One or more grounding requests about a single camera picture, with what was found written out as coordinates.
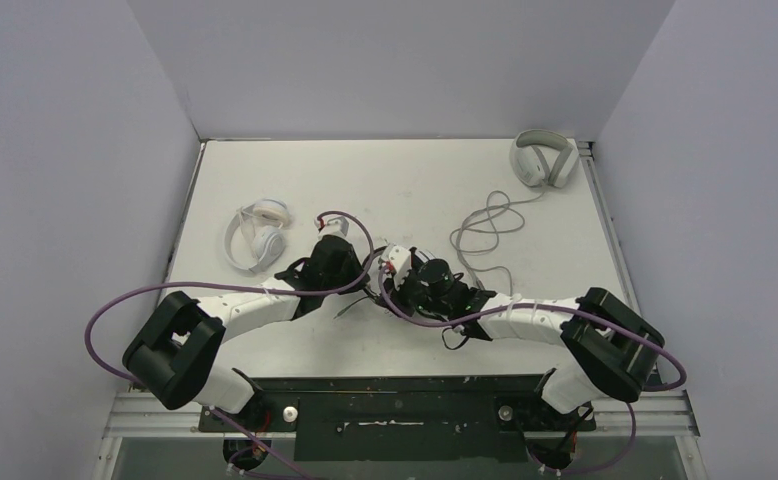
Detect aluminium rail frame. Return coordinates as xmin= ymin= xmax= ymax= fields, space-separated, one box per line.
xmin=90 ymin=140 xmax=702 ymax=480

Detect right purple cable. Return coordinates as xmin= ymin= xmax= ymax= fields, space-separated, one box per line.
xmin=376 ymin=261 xmax=688 ymax=477

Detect purple cable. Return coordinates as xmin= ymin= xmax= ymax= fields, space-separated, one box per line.
xmin=84 ymin=210 xmax=377 ymax=480
xmin=376 ymin=261 xmax=688 ymax=477

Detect black and white headphones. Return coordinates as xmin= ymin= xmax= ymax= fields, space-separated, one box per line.
xmin=334 ymin=243 xmax=414 ymax=319

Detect white wired headphones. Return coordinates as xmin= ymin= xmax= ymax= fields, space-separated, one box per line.
xmin=222 ymin=198 xmax=292 ymax=276

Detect grey white over-ear headphones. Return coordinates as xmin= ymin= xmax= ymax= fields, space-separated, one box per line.
xmin=449 ymin=129 xmax=581 ymax=296

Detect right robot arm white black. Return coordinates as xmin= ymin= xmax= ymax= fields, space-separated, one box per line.
xmin=378 ymin=246 xmax=665 ymax=428

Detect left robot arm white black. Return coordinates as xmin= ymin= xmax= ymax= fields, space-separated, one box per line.
xmin=122 ymin=235 xmax=369 ymax=430

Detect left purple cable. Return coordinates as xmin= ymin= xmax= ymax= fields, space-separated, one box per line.
xmin=84 ymin=210 xmax=377 ymax=480

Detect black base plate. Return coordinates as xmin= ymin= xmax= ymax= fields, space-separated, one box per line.
xmin=198 ymin=374 xmax=626 ymax=463

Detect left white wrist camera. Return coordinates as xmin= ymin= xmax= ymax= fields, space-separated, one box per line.
xmin=316 ymin=216 xmax=350 ymax=241

